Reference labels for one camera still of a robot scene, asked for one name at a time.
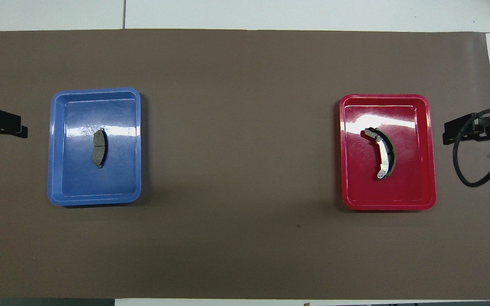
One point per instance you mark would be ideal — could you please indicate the brown table mat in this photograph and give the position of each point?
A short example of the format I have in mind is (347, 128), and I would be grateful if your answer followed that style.
(245, 170)

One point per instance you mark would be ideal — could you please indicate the curved brake shoe with metal rib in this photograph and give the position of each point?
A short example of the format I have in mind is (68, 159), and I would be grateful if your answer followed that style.
(383, 148)

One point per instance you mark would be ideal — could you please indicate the dark grey brake pad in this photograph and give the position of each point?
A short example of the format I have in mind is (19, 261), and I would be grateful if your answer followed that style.
(99, 148)

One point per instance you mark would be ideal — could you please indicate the blue plastic tray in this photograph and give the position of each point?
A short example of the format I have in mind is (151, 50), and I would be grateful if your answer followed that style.
(117, 178)

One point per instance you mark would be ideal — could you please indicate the red plastic tray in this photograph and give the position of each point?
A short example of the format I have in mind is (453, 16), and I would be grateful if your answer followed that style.
(411, 187)

